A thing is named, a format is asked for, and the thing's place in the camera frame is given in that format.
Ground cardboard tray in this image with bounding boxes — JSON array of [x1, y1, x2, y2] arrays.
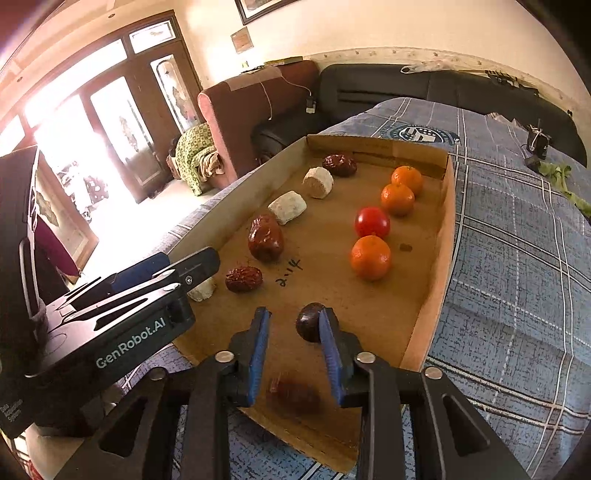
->
[[171, 134, 458, 475]]

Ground green beans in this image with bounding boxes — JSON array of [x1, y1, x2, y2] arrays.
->
[[540, 161, 591, 208]]

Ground dark clutter on sofa back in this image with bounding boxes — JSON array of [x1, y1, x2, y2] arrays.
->
[[485, 69, 539, 90]]

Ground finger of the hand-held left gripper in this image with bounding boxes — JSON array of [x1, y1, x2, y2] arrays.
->
[[60, 247, 221, 324], [62, 252, 171, 309]]

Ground small red date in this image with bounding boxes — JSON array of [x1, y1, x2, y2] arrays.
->
[[225, 266, 264, 293], [322, 153, 358, 178], [268, 378, 322, 415]]

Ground wooden glass door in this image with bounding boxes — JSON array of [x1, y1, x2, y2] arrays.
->
[[81, 11, 204, 204]]

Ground red tomato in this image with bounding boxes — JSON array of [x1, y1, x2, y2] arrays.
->
[[354, 206, 391, 241]]

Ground black sofa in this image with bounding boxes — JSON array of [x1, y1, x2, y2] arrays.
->
[[252, 64, 588, 168]]

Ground green patterned cloth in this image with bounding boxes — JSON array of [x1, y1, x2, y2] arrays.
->
[[167, 122, 225, 197]]

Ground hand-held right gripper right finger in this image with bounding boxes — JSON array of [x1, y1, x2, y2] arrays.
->
[[318, 306, 532, 480]]

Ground large red date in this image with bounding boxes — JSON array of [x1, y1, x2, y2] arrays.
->
[[248, 213, 284, 263]]

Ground polka dot cloth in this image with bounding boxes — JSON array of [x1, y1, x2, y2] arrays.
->
[[83, 175, 109, 204]]

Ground brown armchair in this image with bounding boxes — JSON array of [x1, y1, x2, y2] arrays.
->
[[198, 60, 321, 182]]

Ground small wall plaque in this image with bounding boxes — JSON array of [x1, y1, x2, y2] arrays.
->
[[231, 27, 254, 54]]

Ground dark red cloth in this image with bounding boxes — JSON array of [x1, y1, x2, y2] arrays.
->
[[34, 215, 79, 278]]

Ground white charging cable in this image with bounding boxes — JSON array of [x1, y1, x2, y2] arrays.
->
[[256, 67, 319, 114]]

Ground framed painting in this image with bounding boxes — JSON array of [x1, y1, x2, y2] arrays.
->
[[235, 0, 303, 26]]

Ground dark brown date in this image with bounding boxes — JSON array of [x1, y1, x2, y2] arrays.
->
[[295, 302, 324, 343]]

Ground white food chunk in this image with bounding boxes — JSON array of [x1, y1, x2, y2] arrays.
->
[[302, 167, 334, 200], [187, 276, 217, 303], [268, 190, 308, 226]]

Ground black box device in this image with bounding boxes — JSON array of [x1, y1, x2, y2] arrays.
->
[[524, 119, 552, 160]]

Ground white plastic bag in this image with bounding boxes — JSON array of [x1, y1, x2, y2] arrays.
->
[[401, 58, 485, 75]]

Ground orange mandarin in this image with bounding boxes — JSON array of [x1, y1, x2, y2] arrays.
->
[[350, 235, 392, 281], [392, 165, 424, 195], [381, 183, 415, 217]]

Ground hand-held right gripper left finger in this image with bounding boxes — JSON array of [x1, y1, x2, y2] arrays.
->
[[55, 306, 273, 480]]

